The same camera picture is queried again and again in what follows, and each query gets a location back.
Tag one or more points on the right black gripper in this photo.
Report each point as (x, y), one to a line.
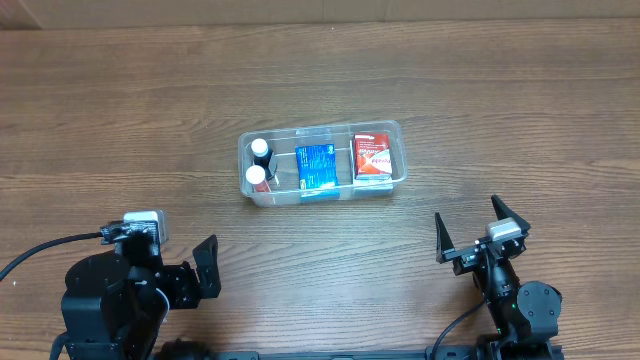
(473, 251)

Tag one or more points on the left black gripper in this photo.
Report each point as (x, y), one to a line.
(189, 282)

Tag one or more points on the orange tube white cap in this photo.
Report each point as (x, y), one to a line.
(255, 175)

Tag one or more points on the black bottle white cap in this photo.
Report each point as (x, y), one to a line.
(263, 156)

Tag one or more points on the red medicine box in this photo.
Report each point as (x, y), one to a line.
(372, 158)

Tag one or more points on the blue medicine box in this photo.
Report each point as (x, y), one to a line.
(318, 179)

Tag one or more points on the white bandage box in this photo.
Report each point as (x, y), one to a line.
(376, 184)

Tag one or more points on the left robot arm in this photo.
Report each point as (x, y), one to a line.
(116, 301)

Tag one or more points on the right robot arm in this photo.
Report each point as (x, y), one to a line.
(525, 315)

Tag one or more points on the clear plastic container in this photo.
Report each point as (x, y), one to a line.
(285, 183)

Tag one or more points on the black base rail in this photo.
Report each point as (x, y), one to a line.
(190, 350)

